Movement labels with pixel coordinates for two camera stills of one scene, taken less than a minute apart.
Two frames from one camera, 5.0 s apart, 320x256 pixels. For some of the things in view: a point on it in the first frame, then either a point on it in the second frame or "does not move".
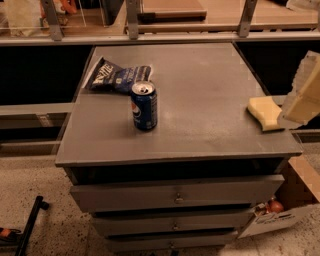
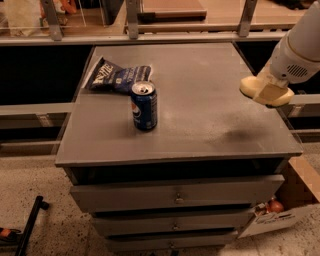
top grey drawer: x=175 y=194 does not move
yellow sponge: x=266 y=112 to x=248 y=86
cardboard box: x=301 y=187 does not move
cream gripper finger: x=303 y=106 to x=267 y=77
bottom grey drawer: x=171 y=243 does not move
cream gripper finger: x=303 y=102 to x=270 y=92
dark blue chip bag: x=109 y=76 does not move
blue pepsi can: x=144 y=105 does not move
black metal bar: x=39 y=203 does not move
